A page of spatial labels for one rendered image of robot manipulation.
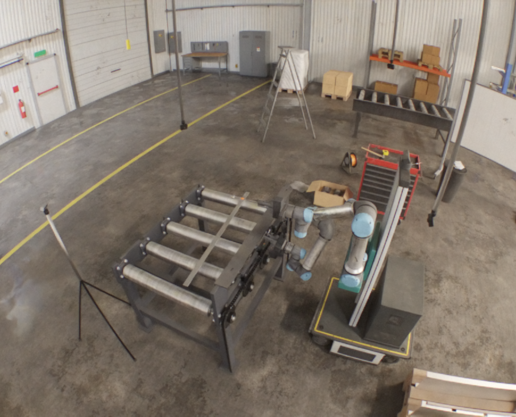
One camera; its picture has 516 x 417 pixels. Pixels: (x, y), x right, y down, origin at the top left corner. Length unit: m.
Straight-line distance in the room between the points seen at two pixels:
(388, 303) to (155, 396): 2.05
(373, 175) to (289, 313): 2.03
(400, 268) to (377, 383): 1.06
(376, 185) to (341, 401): 2.65
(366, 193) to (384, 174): 0.38
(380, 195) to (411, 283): 1.87
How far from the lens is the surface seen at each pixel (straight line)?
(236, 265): 1.93
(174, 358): 2.94
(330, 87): 9.85
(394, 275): 2.51
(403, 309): 2.33
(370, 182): 4.06
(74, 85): 11.41
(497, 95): 5.73
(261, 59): 12.08
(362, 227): 1.60
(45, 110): 10.93
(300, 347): 2.92
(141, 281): 2.34
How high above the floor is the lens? 2.58
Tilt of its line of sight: 37 degrees down
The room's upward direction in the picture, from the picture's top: straight up
